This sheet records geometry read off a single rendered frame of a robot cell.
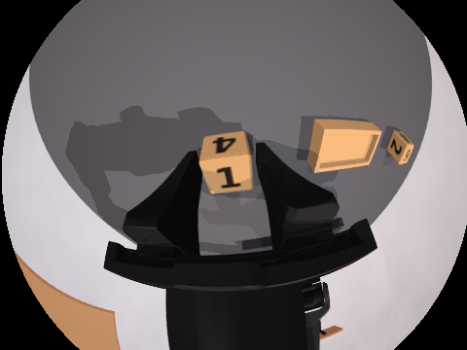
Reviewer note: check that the tan cube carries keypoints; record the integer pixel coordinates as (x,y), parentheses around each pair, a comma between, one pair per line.
(400,147)
(225,162)

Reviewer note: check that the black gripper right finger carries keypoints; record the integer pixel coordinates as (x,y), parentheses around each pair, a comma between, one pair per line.
(300,212)

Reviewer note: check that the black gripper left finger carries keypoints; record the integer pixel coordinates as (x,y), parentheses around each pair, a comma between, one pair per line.
(165,224)

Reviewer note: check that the tan rectangular tray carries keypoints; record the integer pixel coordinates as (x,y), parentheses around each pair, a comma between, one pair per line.
(343,144)

